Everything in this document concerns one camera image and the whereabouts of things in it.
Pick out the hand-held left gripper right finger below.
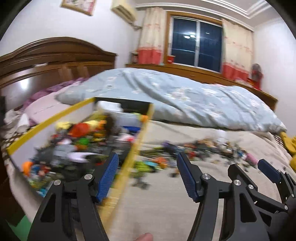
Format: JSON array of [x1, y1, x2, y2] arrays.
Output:
[[177, 152, 270, 241]]

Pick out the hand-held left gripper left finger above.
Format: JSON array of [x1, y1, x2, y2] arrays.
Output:
[[27, 152, 119, 241]]

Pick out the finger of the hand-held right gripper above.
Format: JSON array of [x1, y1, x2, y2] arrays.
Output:
[[228, 163, 289, 215], [257, 159, 296, 204]]

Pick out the pile of toy bricks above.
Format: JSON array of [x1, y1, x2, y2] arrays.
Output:
[[132, 137, 259, 188]]

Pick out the yellow cardboard box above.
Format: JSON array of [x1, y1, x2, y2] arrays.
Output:
[[6, 96, 155, 230]]

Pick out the person's left hand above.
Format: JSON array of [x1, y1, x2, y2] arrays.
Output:
[[134, 233, 153, 241]]

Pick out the pink cylinder toy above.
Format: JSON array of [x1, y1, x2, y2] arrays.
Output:
[[246, 153, 258, 166]]

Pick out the yellow cloth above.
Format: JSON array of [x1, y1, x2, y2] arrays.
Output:
[[280, 131, 296, 172]]

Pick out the heap of assorted toys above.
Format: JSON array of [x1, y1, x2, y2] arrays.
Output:
[[22, 112, 148, 195]]

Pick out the blue floral quilt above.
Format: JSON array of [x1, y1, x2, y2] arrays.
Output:
[[57, 68, 287, 132]]

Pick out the pale pink pillow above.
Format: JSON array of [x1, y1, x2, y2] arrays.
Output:
[[23, 94, 77, 128]]

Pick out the red electric fan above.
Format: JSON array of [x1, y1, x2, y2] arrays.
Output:
[[248, 63, 264, 90]]

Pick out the white cloth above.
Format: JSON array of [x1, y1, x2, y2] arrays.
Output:
[[3, 109, 30, 132]]

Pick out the cream and red curtain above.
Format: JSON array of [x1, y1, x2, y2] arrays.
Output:
[[221, 20, 253, 80], [136, 7, 167, 65]]

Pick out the wooden headboard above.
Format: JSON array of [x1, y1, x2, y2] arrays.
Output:
[[0, 37, 118, 102]]

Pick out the wooden framed window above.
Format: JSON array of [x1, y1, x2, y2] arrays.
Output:
[[165, 11, 226, 75]]

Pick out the white air conditioner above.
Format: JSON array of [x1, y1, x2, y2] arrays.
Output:
[[110, 0, 137, 24]]

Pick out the wooden bed frame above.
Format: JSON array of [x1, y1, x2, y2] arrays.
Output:
[[125, 64, 279, 110]]

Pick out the framed wall picture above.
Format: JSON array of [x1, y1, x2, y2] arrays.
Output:
[[60, 0, 97, 16]]

